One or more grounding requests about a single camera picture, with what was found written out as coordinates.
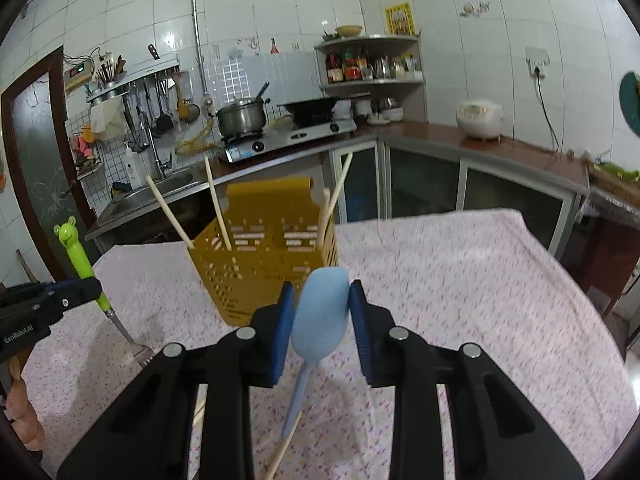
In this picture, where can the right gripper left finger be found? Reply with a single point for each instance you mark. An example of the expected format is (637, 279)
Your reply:
(146, 432)

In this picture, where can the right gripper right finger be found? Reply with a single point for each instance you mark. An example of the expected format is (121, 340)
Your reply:
(496, 432)

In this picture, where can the green handled fork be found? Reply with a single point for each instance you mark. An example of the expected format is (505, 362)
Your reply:
(68, 235)

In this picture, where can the wooden chopstick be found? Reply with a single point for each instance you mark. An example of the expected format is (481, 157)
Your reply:
(326, 193)
(199, 412)
(281, 450)
(219, 216)
(168, 213)

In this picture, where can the light blue plastic spoon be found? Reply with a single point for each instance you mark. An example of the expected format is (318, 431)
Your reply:
(319, 327)

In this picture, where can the kitchen counter cabinets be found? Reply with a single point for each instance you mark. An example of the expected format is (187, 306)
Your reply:
(413, 168)

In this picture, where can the left hand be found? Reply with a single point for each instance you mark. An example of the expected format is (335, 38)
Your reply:
(25, 421)

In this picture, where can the dark wooden door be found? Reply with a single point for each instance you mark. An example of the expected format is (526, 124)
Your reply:
(40, 160)

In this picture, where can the steel sink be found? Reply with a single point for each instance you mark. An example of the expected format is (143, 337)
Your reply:
(138, 198)

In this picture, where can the white soap bottle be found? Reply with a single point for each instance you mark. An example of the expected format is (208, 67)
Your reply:
(133, 168)

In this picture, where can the yellow perforated utensil holder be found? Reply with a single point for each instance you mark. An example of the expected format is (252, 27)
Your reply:
(273, 236)

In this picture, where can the silver gas stove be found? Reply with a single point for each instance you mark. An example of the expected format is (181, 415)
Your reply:
(271, 140)

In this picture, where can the wooden board with vegetables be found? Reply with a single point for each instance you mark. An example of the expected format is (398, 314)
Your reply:
(615, 180)

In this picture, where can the steel cooking pot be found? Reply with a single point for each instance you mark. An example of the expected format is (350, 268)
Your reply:
(243, 116)

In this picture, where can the chopstick in holder right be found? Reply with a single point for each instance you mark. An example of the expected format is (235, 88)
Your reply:
(339, 186)

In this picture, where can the white rice cooker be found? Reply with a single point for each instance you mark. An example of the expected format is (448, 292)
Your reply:
(480, 119)

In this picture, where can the black wok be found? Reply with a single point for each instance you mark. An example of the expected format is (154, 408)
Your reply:
(311, 112)

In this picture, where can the teal round cutting board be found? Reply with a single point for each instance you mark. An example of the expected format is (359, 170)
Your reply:
(629, 97)

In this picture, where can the corner shelf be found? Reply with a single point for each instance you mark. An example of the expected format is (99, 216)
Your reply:
(385, 68)

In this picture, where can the wall utensil rack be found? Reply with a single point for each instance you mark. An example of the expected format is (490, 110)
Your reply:
(141, 103)

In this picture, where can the wall power socket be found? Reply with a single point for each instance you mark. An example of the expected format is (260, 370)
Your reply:
(537, 60)

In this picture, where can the yellow wall poster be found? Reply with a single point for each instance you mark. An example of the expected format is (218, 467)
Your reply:
(399, 20)

